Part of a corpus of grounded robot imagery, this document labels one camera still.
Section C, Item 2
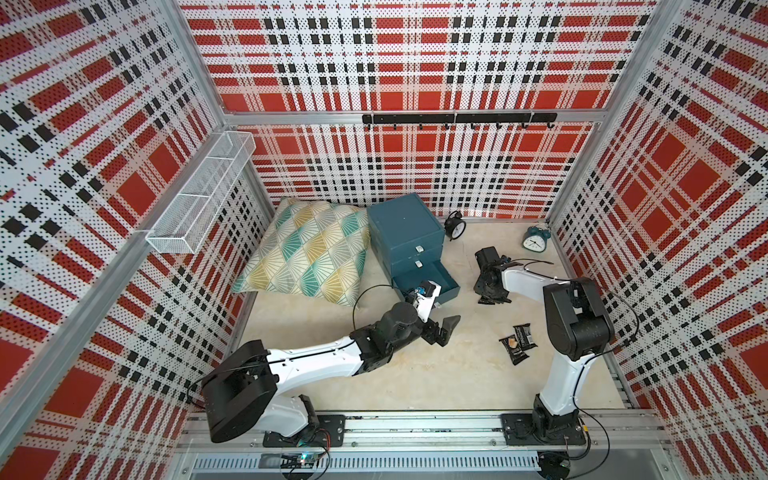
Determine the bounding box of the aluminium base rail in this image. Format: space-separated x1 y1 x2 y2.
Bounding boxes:
169 409 683 479

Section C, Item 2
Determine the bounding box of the teal alarm clock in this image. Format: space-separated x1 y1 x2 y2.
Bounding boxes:
522 226 551 253

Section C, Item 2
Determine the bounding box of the black cookie packet right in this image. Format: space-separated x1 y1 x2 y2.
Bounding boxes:
514 323 537 351

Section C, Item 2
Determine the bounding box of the teal bottom drawer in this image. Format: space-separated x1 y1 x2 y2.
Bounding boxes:
391 259 462 308

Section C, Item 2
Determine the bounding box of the patterned green yellow pillow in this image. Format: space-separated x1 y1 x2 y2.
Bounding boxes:
232 198 370 307

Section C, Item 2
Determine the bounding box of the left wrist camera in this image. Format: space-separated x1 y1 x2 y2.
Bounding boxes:
413 280 441 323

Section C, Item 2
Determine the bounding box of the black cookie packet middle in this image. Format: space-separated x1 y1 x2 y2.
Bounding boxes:
499 334 528 365

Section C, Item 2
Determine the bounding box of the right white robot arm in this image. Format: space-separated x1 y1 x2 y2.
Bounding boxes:
474 247 615 437

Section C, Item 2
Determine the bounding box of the teal drawer cabinet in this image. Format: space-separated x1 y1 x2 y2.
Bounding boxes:
367 193 445 280

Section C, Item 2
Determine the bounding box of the white wire mesh basket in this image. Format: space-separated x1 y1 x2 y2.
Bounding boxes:
146 131 255 254

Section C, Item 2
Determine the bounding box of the black wall hook rail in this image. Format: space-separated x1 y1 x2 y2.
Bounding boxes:
362 112 558 127

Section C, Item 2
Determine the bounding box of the black alarm clock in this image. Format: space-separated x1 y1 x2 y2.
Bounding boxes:
444 210 466 241

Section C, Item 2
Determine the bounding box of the green circuit board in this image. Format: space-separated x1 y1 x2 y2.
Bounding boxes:
279 452 325 473

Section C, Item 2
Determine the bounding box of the black cookie packet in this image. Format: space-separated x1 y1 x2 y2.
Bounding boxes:
514 323 537 351
499 334 528 365

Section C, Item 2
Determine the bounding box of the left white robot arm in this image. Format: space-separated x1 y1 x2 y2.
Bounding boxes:
199 302 461 443

